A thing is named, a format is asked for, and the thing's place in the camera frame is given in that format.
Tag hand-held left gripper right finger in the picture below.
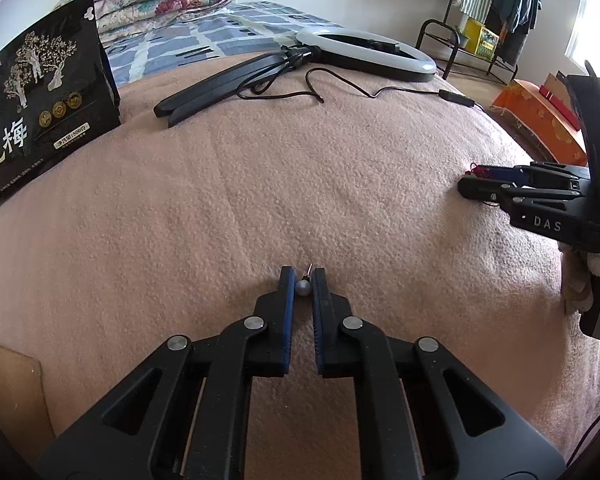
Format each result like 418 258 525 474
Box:
311 267 567 480

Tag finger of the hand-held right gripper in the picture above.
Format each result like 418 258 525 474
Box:
475 162 593 192
457 175 593 248

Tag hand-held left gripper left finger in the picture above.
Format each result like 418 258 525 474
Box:
39 266 297 480

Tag pearl earring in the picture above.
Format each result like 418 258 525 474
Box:
295 261 313 298

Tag person's right hand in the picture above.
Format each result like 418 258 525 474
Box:
559 246 600 317

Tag orange box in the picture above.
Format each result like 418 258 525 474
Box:
490 79 588 166

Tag red flat box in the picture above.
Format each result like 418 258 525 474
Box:
539 85 581 128

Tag beige cardboard box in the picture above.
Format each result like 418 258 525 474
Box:
544 71 588 121

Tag pink fleece blanket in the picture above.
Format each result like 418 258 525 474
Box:
0 57 600 480

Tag window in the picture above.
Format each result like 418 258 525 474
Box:
562 0 600 68

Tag yellow crate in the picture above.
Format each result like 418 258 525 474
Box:
461 17 501 56

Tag black metal clothes rack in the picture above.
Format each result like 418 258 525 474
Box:
417 0 533 83

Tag dark hanging clothes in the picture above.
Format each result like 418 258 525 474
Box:
482 0 543 63

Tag black folded tripod stand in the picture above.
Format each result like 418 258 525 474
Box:
154 45 321 128

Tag blue checkered bed sheet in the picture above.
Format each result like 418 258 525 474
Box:
100 1 346 86

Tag black snack bag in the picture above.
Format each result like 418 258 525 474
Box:
0 0 122 209

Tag black inline cable remote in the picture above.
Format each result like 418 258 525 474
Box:
439 89 476 108

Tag black ring light cable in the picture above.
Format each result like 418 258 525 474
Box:
236 55 491 111

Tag white ring light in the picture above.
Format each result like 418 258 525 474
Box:
295 27 437 83

